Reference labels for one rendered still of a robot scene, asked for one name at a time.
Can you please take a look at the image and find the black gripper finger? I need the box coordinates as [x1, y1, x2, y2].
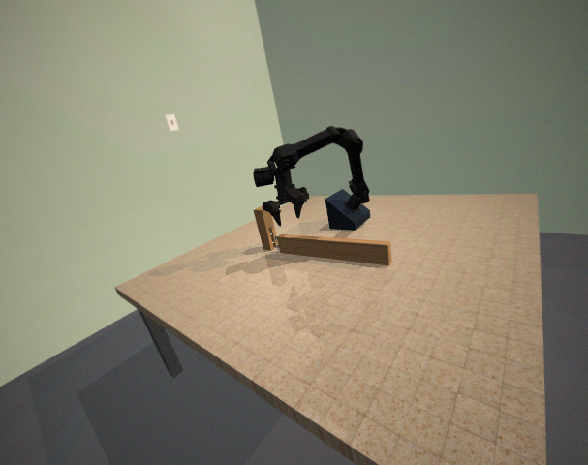
[294, 200, 307, 219]
[269, 210, 281, 226]

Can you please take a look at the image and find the wooden post with slot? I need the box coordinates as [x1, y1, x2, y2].
[254, 206, 278, 251]

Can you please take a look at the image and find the dark brown wooden rail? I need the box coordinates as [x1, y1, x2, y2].
[274, 234, 392, 265]

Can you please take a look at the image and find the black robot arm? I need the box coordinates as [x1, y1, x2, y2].
[253, 126, 370, 212]

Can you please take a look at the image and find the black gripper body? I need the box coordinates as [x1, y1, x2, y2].
[262, 182, 309, 212]

